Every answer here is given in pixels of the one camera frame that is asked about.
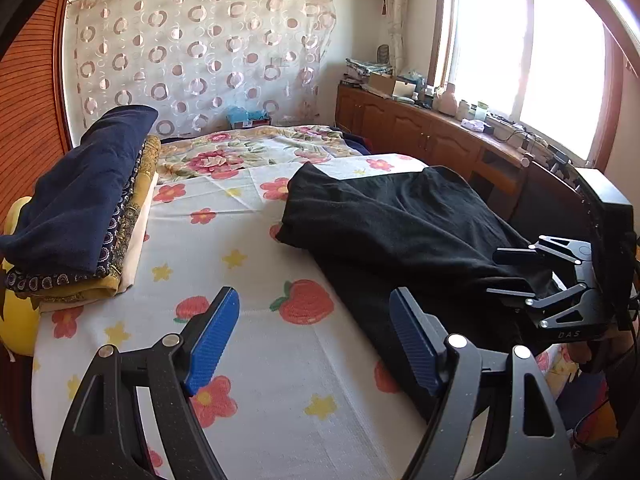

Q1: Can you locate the pink bottle on cabinet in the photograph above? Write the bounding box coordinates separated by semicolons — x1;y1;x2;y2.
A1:
437;81;458;117

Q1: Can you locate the circle-patterned sheer curtain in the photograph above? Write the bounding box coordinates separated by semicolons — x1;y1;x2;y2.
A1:
66;0;336;139

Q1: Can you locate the wooden sideboard cabinet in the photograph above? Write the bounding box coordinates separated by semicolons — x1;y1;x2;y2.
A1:
335;84;526;219

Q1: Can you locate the yellow plush toy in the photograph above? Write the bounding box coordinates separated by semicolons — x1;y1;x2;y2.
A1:
1;196;40;356

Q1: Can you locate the white floral towel sheet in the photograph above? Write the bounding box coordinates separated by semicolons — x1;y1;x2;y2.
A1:
31;152;566;480

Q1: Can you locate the yellow patterned folded cloth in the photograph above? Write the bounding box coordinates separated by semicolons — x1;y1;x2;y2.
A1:
6;136;160;307

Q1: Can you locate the stack of papers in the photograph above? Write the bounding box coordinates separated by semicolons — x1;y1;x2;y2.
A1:
344;58;393;84

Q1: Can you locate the black t-shirt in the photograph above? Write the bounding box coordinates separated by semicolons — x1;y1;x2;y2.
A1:
277;164;556;417

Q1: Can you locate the floral fleece blanket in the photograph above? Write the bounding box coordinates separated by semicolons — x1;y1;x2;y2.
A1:
156;125;360;183

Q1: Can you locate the window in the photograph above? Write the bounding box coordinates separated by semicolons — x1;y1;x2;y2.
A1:
439;0;624;170

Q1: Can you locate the navy folded blanket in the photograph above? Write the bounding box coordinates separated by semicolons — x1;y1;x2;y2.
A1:
1;105;158;274

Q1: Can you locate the blue box at bedhead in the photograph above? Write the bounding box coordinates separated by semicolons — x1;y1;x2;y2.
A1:
226;106;271;129

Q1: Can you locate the cardboard box on cabinet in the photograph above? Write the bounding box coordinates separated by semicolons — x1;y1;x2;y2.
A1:
367;73;416;98

